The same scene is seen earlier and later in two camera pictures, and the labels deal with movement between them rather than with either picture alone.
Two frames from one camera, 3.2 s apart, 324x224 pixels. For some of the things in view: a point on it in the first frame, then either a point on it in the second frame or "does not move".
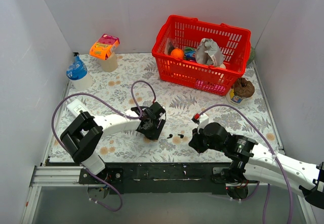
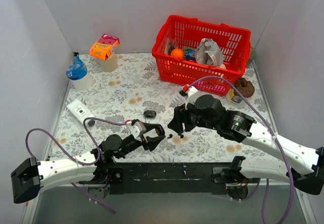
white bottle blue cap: [77, 72] does not move
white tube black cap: [76, 106] does not move
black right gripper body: [196, 143] to [183, 117]
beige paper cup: [110, 65] does not move
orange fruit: [177, 53] does not move
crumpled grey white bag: [208, 52] does not move
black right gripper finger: [199, 141] to [176, 124]
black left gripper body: [154, 128] to [145, 141]
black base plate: [172, 178] does not move
